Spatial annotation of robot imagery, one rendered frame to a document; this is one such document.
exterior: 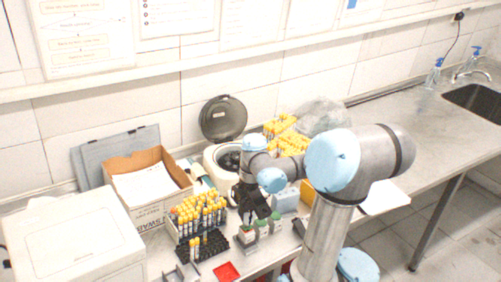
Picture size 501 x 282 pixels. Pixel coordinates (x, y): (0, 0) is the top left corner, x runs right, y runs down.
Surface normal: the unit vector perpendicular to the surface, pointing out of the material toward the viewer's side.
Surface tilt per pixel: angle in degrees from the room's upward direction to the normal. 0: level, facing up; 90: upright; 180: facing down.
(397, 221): 0
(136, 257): 89
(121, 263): 89
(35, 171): 90
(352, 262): 10
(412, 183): 0
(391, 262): 0
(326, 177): 80
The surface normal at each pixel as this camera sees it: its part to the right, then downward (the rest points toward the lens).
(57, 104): 0.55, 0.52
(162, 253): 0.08, -0.81
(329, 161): -0.88, 0.04
